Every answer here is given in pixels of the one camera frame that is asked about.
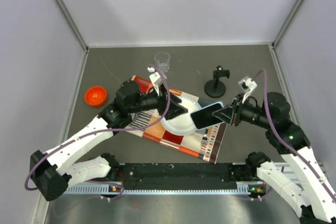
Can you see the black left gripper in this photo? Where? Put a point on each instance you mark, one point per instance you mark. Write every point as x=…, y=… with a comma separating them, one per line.
x=176, y=109

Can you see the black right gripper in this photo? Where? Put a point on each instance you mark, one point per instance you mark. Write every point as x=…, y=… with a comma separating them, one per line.
x=235, y=109

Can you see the black phone stand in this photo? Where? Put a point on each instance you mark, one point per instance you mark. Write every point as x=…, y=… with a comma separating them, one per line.
x=215, y=88

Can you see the phone with light blue case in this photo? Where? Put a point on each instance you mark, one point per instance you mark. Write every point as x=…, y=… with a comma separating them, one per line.
x=203, y=118

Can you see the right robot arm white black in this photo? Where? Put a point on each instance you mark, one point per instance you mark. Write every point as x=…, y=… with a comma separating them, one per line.
x=312, y=198

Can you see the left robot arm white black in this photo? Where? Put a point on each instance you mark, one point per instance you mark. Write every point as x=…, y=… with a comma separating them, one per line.
x=57, y=169

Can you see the white paper plate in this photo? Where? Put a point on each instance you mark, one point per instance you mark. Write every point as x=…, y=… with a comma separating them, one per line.
x=183, y=124

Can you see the colourful patterned placemat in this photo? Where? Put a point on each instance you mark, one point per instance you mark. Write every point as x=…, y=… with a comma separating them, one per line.
x=203, y=144

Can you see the clear plastic cup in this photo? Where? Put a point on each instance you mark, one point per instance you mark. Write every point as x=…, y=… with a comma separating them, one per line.
x=162, y=59

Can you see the orange plastic bowl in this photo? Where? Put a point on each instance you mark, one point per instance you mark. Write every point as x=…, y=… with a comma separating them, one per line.
x=96, y=96

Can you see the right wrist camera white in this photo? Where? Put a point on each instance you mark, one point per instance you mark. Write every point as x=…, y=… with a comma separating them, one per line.
x=248, y=85

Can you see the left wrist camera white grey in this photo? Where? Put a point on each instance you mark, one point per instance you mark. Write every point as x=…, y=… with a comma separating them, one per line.
x=156, y=79

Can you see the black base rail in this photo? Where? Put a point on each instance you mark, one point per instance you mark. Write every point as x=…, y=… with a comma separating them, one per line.
x=183, y=176

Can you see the grey slotted cable duct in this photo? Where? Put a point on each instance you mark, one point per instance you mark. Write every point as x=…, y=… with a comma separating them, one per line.
x=96, y=189

